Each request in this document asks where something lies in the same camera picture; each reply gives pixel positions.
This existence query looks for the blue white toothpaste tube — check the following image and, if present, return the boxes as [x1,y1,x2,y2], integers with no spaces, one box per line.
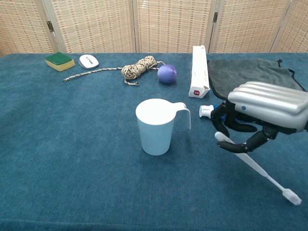
[199,104,228,121]

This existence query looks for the purple ball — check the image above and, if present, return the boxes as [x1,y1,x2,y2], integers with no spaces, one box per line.
[157,64,178,85]

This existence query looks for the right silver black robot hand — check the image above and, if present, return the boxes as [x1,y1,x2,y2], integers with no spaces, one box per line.
[210,81,308,154]

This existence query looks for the blue tablecloth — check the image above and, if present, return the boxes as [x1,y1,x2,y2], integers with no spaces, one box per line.
[0,52,308,231]

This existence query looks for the long white carton box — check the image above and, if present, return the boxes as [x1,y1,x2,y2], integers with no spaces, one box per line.
[188,45,211,99]

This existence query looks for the white cup with handle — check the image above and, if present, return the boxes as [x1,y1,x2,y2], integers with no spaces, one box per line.
[135,98,192,156]

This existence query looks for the grey towel with black edge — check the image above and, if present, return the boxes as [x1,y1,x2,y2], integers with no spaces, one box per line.
[207,58,308,101]

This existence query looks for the white computer mouse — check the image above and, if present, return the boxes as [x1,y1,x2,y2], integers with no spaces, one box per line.
[78,54,100,70]

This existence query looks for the green yellow sponge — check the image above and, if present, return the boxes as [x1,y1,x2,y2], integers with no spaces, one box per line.
[45,51,76,72]

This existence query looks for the white toothbrush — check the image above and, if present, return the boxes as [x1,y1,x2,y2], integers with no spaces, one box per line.
[214,131,303,206]

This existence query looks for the bamboo folding screen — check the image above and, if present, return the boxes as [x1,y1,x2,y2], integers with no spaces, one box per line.
[0,0,308,58]

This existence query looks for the beige braided rope bundle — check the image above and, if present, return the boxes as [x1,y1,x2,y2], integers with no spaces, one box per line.
[63,55,166,86]

